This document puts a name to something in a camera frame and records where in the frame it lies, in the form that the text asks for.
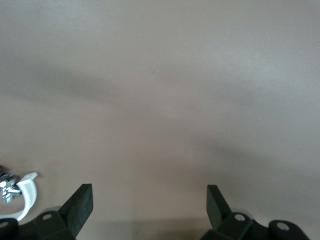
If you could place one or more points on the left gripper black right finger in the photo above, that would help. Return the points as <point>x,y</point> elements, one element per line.
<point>215,210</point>

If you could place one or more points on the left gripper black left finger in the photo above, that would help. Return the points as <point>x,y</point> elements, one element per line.
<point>77,210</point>

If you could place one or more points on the white semicircular pipe clamp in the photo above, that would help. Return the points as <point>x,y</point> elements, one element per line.
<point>29,195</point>

